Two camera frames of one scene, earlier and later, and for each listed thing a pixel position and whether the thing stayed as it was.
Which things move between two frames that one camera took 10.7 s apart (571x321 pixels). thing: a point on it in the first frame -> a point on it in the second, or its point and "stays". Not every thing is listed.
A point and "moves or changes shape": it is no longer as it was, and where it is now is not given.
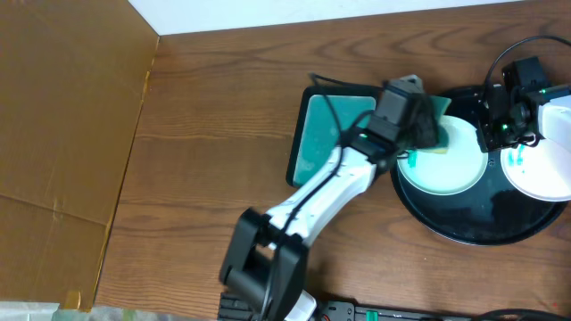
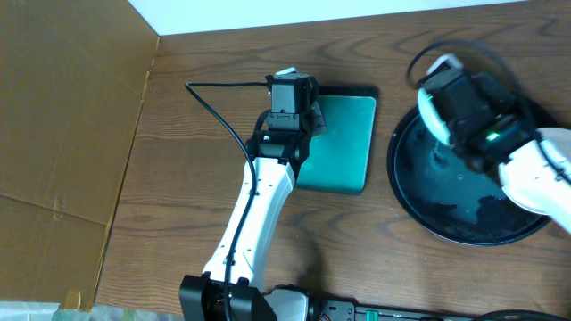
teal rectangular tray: x=326 y=113 stays
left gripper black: x=426 y=127 -> x=318 y=119
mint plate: x=458 y=171 moves or changes shape
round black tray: x=493 y=212 stays
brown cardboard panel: x=72 y=78 stays
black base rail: x=231 y=308 stays
